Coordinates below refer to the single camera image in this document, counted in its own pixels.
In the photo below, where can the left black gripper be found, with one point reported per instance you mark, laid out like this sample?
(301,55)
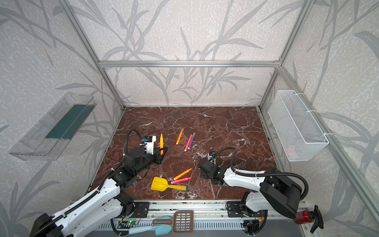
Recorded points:
(157,157)

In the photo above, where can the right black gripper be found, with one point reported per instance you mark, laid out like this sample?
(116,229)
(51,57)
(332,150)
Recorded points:
(203,165)

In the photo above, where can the clear plastic wall tray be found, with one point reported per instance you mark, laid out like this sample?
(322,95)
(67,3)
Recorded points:
(47,140)

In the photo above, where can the white wire basket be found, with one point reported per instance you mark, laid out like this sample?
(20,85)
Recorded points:
(300,135)

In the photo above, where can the pink marker pen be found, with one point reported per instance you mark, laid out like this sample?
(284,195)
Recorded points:
(188,143)

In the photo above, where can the light blue spatula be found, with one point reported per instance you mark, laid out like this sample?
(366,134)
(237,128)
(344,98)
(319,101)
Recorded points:
(161,226)

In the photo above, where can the aluminium front rail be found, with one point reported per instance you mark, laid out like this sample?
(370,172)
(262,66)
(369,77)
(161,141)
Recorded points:
(212,215)

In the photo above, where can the red spray bottle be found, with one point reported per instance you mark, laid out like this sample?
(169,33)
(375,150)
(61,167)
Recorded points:
(314,217)

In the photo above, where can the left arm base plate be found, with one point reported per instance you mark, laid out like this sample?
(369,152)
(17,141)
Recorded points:
(137,210)

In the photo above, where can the small circuit board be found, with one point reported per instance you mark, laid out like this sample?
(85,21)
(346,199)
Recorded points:
(127,224)

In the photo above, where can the orange marker pen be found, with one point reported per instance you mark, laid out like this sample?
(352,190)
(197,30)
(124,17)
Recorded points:
(161,144)
(182,174)
(180,136)

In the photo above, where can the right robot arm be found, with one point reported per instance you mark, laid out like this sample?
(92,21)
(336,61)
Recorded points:
(269,190)

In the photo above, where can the red marker pen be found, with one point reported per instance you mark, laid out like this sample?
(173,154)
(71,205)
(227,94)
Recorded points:
(174,182)

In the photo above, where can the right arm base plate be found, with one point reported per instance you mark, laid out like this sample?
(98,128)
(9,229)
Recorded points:
(237,209)

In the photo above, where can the purple marker pen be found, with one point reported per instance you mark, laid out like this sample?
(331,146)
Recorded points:
(192,139)

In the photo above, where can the yellow toy shovel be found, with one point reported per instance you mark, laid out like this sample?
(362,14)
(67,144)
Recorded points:
(161,184)

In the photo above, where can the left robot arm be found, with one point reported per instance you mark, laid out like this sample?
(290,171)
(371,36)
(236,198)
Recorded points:
(105,202)

